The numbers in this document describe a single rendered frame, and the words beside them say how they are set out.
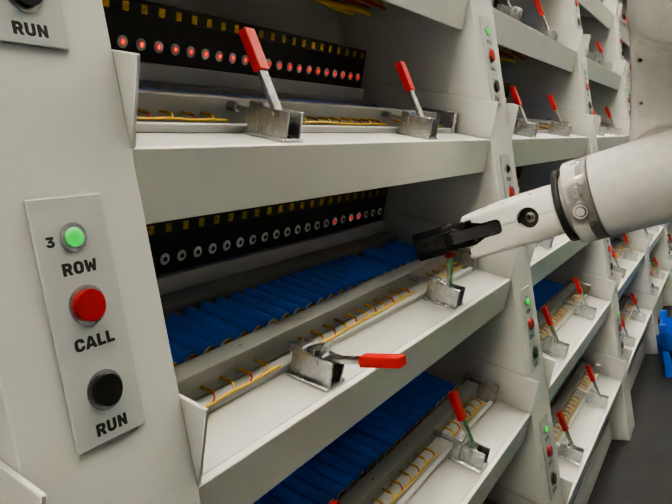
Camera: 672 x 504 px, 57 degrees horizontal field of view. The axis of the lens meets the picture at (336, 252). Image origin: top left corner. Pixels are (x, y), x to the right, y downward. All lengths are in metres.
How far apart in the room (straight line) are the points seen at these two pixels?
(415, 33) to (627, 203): 0.44
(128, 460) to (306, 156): 0.26
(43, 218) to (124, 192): 0.05
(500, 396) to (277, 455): 0.55
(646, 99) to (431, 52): 0.33
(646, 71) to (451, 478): 0.48
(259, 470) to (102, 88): 0.26
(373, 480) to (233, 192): 0.37
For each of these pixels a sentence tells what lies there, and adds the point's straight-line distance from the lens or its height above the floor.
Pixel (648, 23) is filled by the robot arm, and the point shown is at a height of 0.79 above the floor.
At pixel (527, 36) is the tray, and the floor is 0.91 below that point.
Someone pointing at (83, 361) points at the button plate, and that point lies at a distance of 0.33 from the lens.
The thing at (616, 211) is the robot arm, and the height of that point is 0.63.
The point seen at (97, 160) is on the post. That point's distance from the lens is 0.34.
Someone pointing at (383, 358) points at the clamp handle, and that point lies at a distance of 0.46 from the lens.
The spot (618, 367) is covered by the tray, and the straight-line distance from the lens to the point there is 1.63.
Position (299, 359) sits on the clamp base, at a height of 0.57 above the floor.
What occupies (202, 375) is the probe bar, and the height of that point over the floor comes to 0.58.
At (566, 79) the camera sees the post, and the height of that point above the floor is 0.88.
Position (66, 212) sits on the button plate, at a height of 0.70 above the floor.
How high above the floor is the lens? 0.69
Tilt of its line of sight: 5 degrees down
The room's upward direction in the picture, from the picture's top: 10 degrees counter-clockwise
